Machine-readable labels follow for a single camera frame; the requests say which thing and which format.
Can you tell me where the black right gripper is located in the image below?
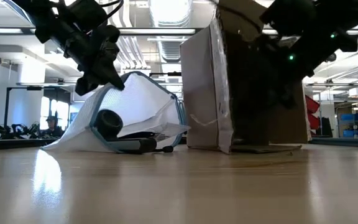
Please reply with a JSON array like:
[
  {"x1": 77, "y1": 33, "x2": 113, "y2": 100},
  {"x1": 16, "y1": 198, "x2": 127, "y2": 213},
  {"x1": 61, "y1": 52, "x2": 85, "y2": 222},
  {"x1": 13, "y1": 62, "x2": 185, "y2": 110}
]
[{"x1": 277, "y1": 35, "x2": 334, "y2": 82}]

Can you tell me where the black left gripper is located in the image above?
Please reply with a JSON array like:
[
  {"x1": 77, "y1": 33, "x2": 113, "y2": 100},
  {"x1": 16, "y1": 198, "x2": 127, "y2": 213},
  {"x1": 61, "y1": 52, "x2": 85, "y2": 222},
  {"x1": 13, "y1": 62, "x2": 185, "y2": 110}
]
[{"x1": 63, "y1": 25, "x2": 126, "y2": 96}]

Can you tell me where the black cylindrical item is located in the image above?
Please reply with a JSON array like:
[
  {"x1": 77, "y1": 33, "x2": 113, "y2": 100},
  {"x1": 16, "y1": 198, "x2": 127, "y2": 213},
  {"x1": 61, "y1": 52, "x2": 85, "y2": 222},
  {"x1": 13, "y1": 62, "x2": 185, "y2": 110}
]
[{"x1": 93, "y1": 108, "x2": 124, "y2": 139}]

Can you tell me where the clear mesh blue-zipper bag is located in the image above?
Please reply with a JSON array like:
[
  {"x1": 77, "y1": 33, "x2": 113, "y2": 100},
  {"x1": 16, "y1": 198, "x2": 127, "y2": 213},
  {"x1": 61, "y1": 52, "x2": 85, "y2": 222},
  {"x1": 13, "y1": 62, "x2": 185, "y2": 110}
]
[{"x1": 40, "y1": 70, "x2": 192, "y2": 155}]

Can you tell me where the taped brown cardboard box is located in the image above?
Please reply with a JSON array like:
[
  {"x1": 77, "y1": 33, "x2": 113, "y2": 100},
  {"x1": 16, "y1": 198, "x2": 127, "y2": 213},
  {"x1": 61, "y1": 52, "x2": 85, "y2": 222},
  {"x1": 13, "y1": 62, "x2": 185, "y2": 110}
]
[{"x1": 180, "y1": 0, "x2": 313, "y2": 155}]

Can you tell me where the red storage bin rack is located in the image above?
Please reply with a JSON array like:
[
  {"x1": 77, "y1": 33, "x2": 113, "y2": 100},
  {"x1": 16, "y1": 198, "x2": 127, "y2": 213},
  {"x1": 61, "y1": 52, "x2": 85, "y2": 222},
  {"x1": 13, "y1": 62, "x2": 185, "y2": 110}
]
[{"x1": 305, "y1": 95, "x2": 321, "y2": 131}]

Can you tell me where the person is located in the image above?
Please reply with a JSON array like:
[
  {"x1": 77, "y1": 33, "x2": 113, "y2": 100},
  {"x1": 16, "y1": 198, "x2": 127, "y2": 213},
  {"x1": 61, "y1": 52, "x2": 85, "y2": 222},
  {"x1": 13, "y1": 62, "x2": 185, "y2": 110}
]
[{"x1": 40, "y1": 115, "x2": 65, "y2": 139}]

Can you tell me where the black horizontal ceiling bar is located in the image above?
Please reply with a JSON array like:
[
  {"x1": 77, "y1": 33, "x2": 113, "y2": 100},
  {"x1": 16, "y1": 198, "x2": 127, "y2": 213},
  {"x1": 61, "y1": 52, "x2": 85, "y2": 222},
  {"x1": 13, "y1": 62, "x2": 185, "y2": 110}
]
[{"x1": 149, "y1": 72, "x2": 183, "y2": 77}]

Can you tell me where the silver ventilation duct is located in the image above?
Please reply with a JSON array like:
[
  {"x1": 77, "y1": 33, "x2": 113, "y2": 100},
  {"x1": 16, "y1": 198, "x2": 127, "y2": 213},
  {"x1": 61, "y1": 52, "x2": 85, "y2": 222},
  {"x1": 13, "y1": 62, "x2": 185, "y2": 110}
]
[{"x1": 149, "y1": 0, "x2": 194, "y2": 63}]

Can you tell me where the black metal stand frame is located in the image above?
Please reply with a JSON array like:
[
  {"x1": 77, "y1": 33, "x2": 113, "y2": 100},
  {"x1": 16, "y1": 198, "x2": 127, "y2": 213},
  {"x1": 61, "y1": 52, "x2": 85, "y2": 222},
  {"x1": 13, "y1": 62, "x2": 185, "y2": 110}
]
[{"x1": 4, "y1": 86, "x2": 77, "y2": 136}]

